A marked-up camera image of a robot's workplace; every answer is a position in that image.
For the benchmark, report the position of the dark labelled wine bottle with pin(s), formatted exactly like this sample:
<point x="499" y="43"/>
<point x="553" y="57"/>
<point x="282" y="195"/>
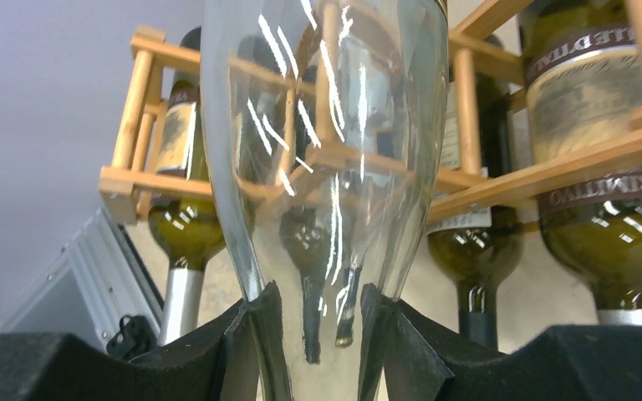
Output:
<point x="480" y="249"/>

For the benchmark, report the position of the clear bottle front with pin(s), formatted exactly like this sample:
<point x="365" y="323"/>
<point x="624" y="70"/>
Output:
<point x="337" y="106"/>

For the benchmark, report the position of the clear liquor bottle black cap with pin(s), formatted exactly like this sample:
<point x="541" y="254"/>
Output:
<point x="347" y="303"/>

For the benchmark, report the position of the olive green wine bottle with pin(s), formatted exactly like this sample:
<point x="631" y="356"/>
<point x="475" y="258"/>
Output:
<point x="583" y="76"/>

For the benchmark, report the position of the aluminium frame rails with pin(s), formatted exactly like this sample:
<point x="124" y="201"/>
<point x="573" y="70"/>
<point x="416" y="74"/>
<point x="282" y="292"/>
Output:
<point x="98" y="289"/>

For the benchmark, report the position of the dark bottle in lower rack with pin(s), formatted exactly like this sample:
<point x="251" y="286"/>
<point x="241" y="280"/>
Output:
<point x="307" y="243"/>

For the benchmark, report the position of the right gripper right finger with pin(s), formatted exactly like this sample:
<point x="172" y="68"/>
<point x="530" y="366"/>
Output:
<point x="424" y="360"/>

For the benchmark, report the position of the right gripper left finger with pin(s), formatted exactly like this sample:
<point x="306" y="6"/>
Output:
<point x="217" y="361"/>

